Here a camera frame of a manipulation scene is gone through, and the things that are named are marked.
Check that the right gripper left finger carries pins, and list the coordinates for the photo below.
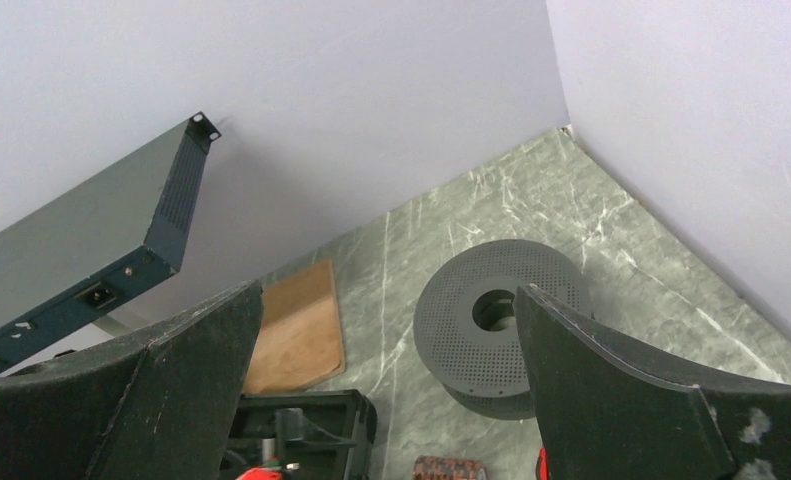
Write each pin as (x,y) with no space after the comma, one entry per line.
(157,403)

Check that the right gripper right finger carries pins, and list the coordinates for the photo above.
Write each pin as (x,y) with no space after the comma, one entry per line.
(609,406)

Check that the black foam-lined poker case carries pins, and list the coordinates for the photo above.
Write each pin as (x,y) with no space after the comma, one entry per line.
(318,435)

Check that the brown poker chip stack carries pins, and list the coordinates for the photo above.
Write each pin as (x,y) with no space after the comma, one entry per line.
(447,468)

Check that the red black utility knife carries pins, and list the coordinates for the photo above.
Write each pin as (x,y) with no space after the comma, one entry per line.
(541,468)

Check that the wooden board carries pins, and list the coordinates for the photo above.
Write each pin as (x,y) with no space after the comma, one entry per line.
(300,343)

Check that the black filament spool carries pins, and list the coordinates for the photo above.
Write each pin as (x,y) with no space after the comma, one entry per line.
(464,323)

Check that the grey rack network switch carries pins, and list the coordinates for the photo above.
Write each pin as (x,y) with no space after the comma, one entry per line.
(101,244)

